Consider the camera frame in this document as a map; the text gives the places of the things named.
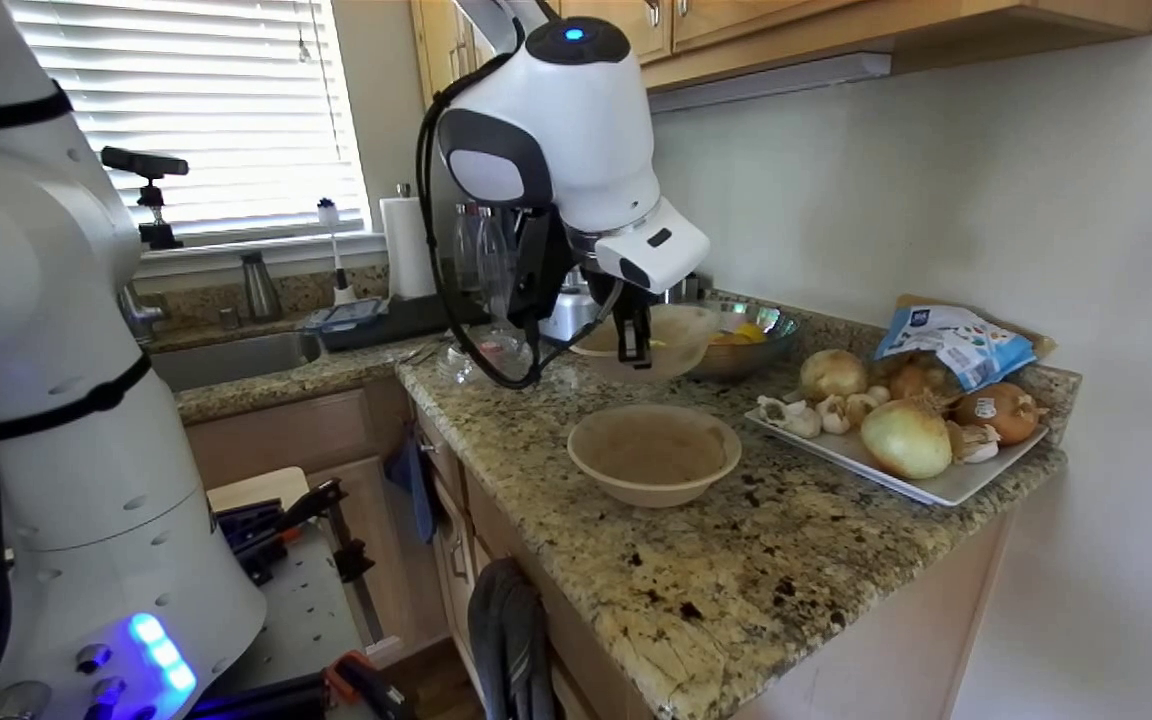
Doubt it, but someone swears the brown onion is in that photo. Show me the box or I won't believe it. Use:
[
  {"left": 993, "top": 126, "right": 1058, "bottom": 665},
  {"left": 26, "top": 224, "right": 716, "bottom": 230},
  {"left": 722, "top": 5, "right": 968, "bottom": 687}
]
[
  {"left": 887, "top": 358, "right": 968, "bottom": 415},
  {"left": 950, "top": 379, "right": 1052, "bottom": 452}
]

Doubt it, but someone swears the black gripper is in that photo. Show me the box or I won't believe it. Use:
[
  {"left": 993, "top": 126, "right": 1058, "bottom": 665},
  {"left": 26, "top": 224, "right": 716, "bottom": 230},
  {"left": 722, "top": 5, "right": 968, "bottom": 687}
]
[{"left": 582, "top": 261, "right": 658, "bottom": 374}]

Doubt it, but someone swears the white dish brush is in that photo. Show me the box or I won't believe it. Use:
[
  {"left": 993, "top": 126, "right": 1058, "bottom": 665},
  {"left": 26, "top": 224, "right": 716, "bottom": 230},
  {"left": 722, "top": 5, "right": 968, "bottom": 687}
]
[{"left": 317, "top": 197, "right": 361, "bottom": 307}]

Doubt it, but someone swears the large yellow onion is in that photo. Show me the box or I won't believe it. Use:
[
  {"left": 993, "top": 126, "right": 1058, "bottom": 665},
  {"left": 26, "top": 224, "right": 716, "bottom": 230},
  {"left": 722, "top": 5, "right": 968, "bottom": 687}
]
[{"left": 855, "top": 395, "right": 955, "bottom": 485}]

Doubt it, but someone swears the black clamp tool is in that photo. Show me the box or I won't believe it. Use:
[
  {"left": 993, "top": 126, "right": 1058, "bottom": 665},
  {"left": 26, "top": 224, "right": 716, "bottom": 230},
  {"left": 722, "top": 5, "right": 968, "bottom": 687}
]
[{"left": 213, "top": 475, "right": 388, "bottom": 645}]

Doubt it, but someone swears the red black tool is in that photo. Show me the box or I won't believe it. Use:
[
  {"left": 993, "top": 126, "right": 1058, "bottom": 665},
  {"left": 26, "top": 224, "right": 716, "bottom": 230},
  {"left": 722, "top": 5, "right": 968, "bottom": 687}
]
[{"left": 320, "top": 647, "right": 422, "bottom": 720}]

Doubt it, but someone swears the under-cabinet light strip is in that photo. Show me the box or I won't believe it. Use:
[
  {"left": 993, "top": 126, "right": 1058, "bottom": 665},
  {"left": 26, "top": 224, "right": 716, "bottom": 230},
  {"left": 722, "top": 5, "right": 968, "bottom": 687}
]
[{"left": 645, "top": 53, "right": 894, "bottom": 121}]

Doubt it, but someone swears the clear glass pitcher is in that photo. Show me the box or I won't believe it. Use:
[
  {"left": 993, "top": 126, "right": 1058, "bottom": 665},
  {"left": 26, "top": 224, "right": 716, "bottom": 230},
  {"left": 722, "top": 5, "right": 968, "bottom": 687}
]
[{"left": 449, "top": 197, "right": 531, "bottom": 386}]

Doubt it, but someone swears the grey hanging towel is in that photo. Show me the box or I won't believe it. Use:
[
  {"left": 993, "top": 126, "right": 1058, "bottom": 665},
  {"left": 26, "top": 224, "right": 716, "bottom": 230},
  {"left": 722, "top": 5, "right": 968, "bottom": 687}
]
[{"left": 464, "top": 555, "right": 562, "bottom": 720}]

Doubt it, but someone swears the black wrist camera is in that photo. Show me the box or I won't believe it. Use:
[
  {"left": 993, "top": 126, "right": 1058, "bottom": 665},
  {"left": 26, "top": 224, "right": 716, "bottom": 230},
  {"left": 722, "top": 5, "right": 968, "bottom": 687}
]
[{"left": 513, "top": 206, "right": 576, "bottom": 326}]

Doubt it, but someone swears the white paper towel roll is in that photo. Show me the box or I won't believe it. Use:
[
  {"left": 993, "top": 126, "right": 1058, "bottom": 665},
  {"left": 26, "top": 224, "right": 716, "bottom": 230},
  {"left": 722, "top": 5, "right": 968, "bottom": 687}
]
[{"left": 374, "top": 184, "right": 440, "bottom": 303}]

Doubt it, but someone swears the light wood upper cabinet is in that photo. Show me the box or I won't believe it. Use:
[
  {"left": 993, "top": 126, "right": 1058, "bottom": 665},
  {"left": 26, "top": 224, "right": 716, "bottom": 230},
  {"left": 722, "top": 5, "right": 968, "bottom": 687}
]
[{"left": 409, "top": 0, "right": 1152, "bottom": 96}]

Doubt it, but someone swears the silver faucet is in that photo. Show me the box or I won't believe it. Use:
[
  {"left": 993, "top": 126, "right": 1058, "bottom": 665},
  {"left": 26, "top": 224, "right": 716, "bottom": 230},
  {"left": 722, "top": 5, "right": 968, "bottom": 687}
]
[{"left": 239, "top": 248, "right": 283, "bottom": 326}]

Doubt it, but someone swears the black camera on tripod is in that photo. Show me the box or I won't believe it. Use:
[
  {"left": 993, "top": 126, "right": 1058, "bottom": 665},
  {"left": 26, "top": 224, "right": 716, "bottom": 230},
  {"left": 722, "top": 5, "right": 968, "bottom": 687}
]
[{"left": 97, "top": 145, "right": 193, "bottom": 255}]

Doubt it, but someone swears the white window blind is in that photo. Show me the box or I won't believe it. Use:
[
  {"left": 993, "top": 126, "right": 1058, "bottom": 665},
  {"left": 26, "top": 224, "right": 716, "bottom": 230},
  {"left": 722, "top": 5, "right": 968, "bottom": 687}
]
[{"left": 6, "top": 0, "right": 374, "bottom": 254}]

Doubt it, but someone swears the grey robot table top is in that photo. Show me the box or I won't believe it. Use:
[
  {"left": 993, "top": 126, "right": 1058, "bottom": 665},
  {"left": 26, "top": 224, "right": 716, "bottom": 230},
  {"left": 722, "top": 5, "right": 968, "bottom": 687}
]
[{"left": 205, "top": 464, "right": 409, "bottom": 697}]

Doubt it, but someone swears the steel sink basin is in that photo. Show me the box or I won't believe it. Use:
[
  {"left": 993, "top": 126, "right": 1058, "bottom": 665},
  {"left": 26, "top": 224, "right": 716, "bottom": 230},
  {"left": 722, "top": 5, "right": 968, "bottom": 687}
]
[{"left": 148, "top": 326, "right": 327, "bottom": 395}]

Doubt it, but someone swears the beige ceramic bowl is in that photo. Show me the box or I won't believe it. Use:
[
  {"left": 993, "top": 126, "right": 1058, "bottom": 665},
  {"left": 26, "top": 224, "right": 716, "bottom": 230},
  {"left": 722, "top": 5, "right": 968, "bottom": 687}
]
[
  {"left": 562, "top": 400, "right": 749, "bottom": 518},
  {"left": 567, "top": 301, "right": 719, "bottom": 393}
]

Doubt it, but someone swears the green glass fruit bowl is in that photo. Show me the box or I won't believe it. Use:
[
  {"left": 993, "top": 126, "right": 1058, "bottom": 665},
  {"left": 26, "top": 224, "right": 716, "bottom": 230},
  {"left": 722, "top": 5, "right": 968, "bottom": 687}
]
[{"left": 688, "top": 297, "right": 799, "bottom": 386}]

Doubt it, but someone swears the black dish tray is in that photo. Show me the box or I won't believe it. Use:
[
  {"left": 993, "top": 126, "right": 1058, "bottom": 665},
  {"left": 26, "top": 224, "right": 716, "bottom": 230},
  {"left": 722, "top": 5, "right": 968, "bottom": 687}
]
[{"left": 298, "top": 291, "right": 477, "bottom": 358}]

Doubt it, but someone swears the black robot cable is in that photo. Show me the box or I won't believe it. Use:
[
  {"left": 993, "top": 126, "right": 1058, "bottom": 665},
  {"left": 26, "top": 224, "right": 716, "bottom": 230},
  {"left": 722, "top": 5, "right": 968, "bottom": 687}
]
[{"left": 412, "top": 48, "right": 555, "bottom": 395}]

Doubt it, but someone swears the white rectangular plate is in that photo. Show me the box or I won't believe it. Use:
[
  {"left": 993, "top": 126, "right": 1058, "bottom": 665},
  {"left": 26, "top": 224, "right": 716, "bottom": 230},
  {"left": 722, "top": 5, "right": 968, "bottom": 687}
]
[{"left": 745, "top": 395, "right": 1056, "bottom": 514}]

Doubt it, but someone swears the blue hanging cloth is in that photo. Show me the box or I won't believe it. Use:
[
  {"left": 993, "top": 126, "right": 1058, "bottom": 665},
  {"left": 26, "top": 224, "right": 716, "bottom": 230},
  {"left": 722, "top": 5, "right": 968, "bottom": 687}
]
[{"left": 383, "top": 436, "right": 442, "bottom": 545}]

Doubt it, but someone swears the blue white food bag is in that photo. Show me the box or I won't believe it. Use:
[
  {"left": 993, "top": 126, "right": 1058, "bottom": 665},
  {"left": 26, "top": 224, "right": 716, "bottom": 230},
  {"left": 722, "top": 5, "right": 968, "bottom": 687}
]
[{"left": 870, "top": 301, "right": 1046, "bottom": 395}]

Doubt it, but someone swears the small pale onion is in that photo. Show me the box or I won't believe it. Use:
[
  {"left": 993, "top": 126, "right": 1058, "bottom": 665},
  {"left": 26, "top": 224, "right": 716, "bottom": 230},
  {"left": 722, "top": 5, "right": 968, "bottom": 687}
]
[{"left": 797, "top": 343, "right": 870, "bottom": 403}]

